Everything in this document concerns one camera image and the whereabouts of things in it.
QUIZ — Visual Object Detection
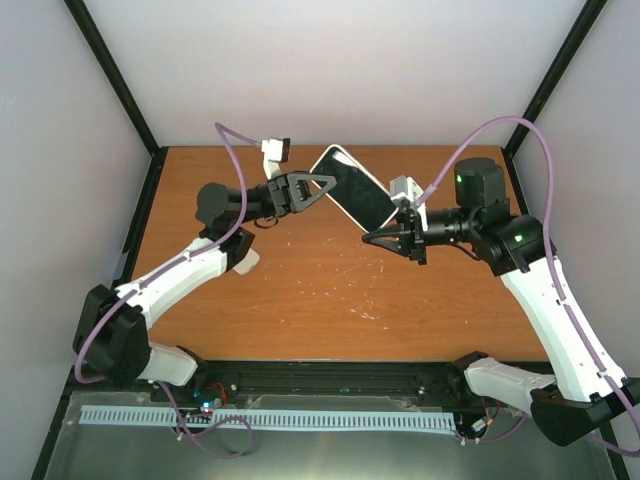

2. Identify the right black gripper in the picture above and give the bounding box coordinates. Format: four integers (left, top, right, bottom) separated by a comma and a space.
361, 208, 477, 267

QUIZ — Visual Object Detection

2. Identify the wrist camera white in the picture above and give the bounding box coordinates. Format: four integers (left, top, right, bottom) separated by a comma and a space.
260, 138, 291, 180
389, 175, 423, 210

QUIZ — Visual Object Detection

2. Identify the black smartphone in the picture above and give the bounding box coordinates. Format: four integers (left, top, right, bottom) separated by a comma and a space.
312, 147, 399, 230

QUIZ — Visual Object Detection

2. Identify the black left frame post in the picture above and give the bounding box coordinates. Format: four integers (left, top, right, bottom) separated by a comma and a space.
63, 0, 162, 156

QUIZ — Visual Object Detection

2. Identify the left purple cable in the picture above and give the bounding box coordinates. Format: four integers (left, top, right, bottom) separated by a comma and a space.
74, 122, 264, 457

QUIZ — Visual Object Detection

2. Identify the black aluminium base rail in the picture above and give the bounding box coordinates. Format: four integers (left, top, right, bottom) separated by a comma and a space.
69, 360, 599, 416

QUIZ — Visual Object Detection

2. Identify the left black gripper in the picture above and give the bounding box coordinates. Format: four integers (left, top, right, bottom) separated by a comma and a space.
233, 169, 338, 224

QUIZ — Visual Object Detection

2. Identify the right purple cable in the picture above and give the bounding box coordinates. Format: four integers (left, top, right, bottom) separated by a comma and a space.
424, 116, 640, 457

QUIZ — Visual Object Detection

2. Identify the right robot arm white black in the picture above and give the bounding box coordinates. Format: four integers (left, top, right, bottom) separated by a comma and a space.
362, 158, 639, 446

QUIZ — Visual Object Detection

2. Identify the light blue slotted cable duct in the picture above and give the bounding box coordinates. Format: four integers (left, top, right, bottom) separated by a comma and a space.
78, 405, 456, 435

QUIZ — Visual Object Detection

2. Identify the purple cable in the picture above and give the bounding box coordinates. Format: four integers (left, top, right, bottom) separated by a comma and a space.
74, 122, 264, 457
424, 116, 640, 457

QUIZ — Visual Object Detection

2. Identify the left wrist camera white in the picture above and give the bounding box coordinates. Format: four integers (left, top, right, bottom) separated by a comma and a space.
260, 138, 291, 180

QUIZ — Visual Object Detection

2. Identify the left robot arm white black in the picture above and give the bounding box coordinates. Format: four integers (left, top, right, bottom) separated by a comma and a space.
73, 171, 337, 403

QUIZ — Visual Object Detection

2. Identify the black frame post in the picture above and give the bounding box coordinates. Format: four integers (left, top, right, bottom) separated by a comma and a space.
63, 0, 162, 156
503, 0, 609, 156

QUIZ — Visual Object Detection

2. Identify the black right frame post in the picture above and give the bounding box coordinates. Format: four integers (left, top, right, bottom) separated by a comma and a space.
503, 0, 609, 156

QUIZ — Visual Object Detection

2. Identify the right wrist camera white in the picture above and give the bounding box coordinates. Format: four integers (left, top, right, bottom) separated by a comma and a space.
389, 175, 423, 210

